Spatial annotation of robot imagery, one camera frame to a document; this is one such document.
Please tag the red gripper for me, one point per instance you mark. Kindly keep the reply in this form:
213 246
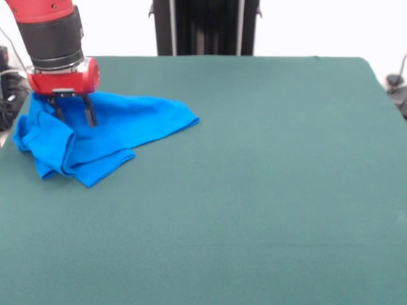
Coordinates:
63 81

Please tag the blue shirt with white print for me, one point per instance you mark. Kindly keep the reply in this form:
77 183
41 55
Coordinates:
127 127

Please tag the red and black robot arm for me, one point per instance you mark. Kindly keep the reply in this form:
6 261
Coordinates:
47 31

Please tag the black stand base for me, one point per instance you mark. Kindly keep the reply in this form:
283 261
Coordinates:
12 101
394 80

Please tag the dark green table cloth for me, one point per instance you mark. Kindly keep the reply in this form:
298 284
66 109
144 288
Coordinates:
238 206

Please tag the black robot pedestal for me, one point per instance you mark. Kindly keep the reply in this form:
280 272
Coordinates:
206 28

